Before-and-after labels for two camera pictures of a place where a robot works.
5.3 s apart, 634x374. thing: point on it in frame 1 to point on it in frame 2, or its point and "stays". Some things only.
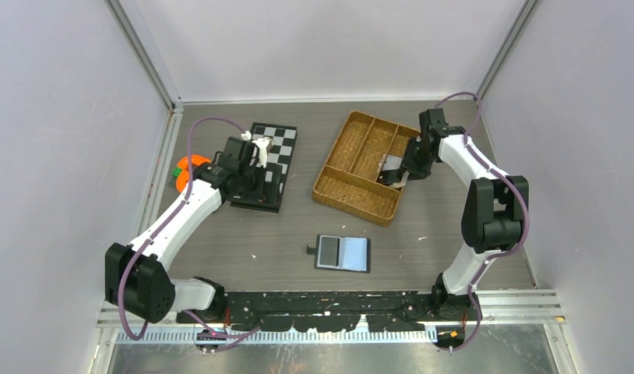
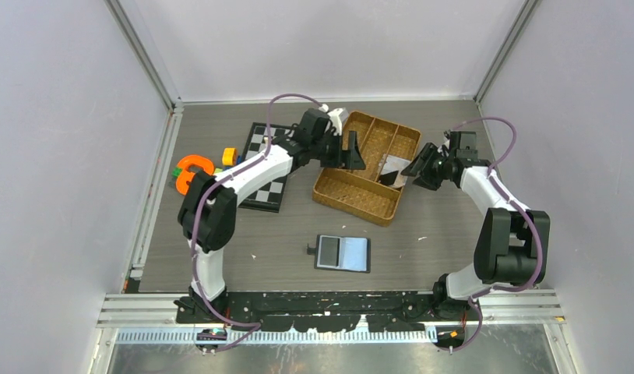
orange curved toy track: [183, 164] stays
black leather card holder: [341, 253] stays
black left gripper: [265, 192] to [343, 158]
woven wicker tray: [347, 181] stays
